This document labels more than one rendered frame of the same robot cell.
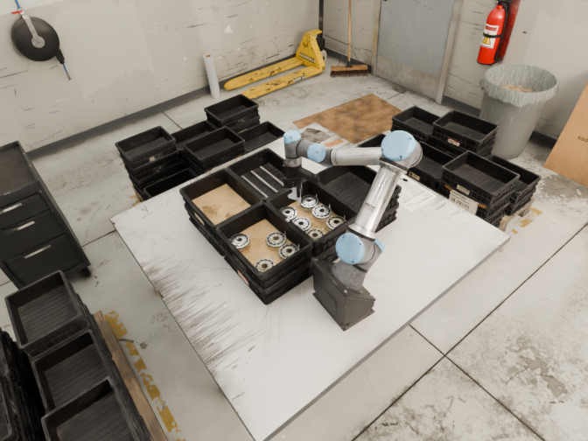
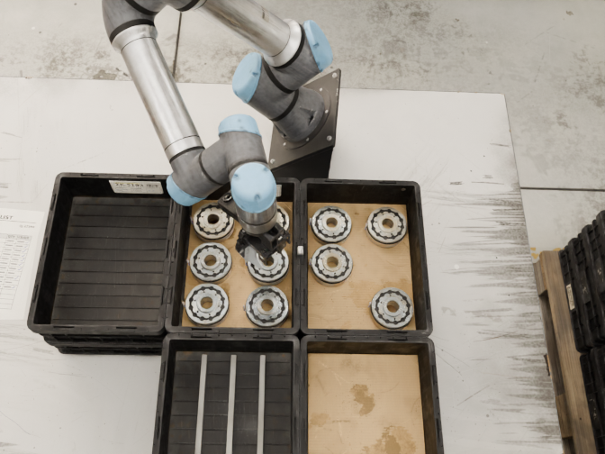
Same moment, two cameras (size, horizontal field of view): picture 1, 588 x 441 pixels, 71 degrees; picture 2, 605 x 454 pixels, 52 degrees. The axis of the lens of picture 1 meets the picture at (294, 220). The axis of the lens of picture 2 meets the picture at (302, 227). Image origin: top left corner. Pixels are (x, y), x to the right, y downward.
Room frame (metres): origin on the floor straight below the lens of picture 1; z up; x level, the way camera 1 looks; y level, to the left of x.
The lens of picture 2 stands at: (1.95, 0.31, 2.28)
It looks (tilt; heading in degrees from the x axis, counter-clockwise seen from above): 65 degrees down; 209
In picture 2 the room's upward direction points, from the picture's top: 6 degrees clockwise
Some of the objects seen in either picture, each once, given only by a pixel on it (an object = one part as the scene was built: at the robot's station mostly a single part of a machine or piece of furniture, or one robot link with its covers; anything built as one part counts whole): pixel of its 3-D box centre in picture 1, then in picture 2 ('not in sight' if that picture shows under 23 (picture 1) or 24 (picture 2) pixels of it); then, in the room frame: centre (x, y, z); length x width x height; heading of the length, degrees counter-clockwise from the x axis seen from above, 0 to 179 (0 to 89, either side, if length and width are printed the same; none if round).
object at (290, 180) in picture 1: (292, 174); (262, 231); (1.53, -0.01, 1.14); 0.09 x 0.08 x 0.12; 81
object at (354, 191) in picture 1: (354, 191); (112, 258); (1.70, -0.34, 0.87); 0.40 x 0.30 x 0.11; 34
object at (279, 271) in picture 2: (301, 224); (267, 261); (1.49, -0.03, 0.86); 0.10 x 0.10 x 0.01
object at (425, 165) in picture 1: (424, 177); not in sight; (2.45, -1.03, 0.31); 0.40 x 0.30 x 0.34; 34
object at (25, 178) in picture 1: (26, 225); not in sight; (2.13, 1.84, 0.45); 0.60 x 0.45 x 0.90; 34
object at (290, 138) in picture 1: (293, 144); (254, 193); (1.54, -0.03, 1.30); 0.09 x 0.08 x 0.11; 49
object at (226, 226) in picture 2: (336, 222); (212, 220); (1.47, -0.21, 0.86); 0.10 x 0.10 x 0.01
